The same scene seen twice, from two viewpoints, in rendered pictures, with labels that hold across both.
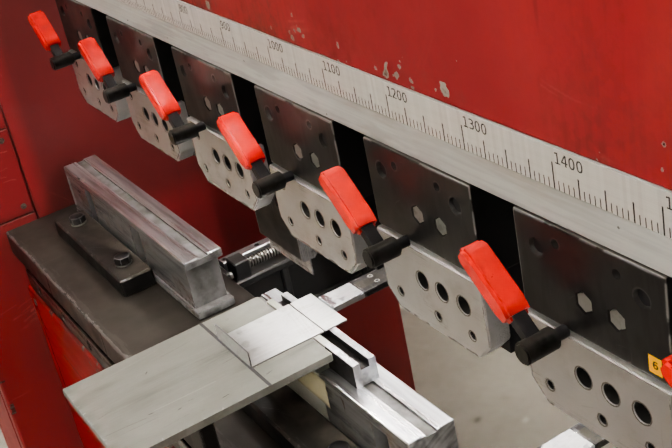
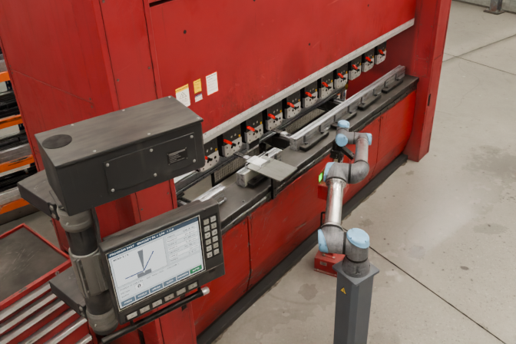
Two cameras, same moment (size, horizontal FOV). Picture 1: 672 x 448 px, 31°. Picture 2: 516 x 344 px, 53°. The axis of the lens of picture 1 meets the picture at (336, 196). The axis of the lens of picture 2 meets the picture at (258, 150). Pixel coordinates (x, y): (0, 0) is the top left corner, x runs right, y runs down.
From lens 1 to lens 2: 3.67 m
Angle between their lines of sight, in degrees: 94
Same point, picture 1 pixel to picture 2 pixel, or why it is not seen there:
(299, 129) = (276, 107)
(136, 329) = (229, 208)
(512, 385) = not seen: hidden behind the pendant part
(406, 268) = (290, 110)
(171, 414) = (284, 166)
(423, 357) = not seen: hidden behind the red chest
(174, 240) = (214, 191)
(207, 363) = (269, 167)
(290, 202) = (271, 124)
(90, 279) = not seen: hidden behind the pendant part
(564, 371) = (308, 101)
